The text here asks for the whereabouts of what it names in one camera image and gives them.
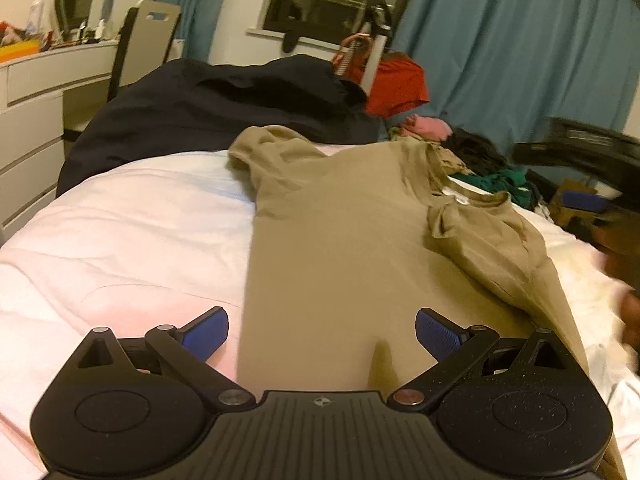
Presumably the tan t-shirt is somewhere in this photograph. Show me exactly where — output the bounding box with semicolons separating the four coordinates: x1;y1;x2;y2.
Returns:
229;126;586;393

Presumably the person's right hand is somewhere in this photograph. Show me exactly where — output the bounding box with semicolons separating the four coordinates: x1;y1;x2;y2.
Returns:
596;214;639;351

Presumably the green garment in pile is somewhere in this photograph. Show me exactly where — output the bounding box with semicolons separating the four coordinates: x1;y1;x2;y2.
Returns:
452;169;539;210

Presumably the pastel bed sheet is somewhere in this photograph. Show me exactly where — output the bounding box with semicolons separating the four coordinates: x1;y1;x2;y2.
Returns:
0;144;640;480

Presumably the black garment in pile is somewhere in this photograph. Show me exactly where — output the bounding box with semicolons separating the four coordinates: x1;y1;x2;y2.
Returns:
442;128;510;177

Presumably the right teal curtain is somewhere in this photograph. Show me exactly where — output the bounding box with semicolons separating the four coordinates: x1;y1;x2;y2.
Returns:
394;0;639;139

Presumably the olive garment in pile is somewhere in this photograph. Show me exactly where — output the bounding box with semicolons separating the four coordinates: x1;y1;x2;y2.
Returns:
388;127;475;176

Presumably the pink garment in pile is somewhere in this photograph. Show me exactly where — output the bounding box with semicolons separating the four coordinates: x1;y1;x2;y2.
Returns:
400;114;452;142

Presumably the red garment on stand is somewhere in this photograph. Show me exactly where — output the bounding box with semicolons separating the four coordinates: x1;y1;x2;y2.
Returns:
341;53;430;119

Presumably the black garment on bed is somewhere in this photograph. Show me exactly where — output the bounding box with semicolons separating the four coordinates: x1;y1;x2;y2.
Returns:
56;54;383;195

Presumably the white vanity dresser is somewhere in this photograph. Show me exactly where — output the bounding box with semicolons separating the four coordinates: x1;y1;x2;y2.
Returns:
1;40;117;242

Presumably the grey backed chair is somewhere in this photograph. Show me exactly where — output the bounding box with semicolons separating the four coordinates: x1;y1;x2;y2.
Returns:
106;0;181;102

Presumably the orange tray on dresser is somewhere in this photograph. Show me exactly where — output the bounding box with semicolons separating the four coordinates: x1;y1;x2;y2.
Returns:
0;41;40;63

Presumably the white spray bottle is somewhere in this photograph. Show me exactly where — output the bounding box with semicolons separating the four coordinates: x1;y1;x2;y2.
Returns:
26;0;44;36

